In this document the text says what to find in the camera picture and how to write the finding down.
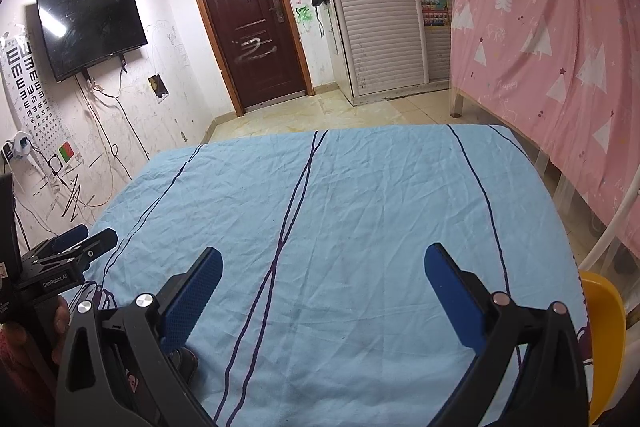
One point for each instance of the pink tree print curtain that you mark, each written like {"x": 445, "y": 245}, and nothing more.
{"x": 550, "y": 57}

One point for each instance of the black brown container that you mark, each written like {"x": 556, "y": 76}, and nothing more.
{"x": 185, "y": 364}

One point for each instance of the white power adapter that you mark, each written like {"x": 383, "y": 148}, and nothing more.
{"x": 20, "y": 144}

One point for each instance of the open wall socket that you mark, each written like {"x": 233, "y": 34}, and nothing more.
{"x": 157, "y": 86}

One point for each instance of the person's left forearm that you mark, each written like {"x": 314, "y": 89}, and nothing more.
{"x": 12, "y": 349}

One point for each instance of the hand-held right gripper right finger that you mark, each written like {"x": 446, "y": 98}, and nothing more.
{"x": 452, "y": 294}

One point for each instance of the white metal chair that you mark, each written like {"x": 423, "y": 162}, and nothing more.
{"x": 615, "y": 222}

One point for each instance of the white eye chart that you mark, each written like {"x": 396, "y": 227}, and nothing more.
{"x": 25, "y": 92}

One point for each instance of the black wall television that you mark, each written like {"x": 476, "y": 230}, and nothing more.
{"x": 90, "y": 29}

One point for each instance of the light blue printed tablecloth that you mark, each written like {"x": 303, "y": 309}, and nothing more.
{"x": 350, "y": 207}

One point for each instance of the yellow plastic chair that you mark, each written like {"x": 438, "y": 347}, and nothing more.
{"x": 605, "y": 332}

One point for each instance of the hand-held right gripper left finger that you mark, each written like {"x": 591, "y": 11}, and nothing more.
{"x": 197, "y": 292}

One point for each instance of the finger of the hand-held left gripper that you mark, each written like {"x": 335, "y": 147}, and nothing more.
{"x": 67, "y": 238}
{"x": 92, "y": 247}

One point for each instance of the person's left hand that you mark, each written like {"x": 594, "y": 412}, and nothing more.
{"x": 60, "y": 327}

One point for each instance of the dark brown door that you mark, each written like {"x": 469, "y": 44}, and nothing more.
{"x": 250, "y": 22}

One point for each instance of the white louvered wardrobe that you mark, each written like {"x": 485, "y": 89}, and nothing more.
{"x": 375, "y": 7}

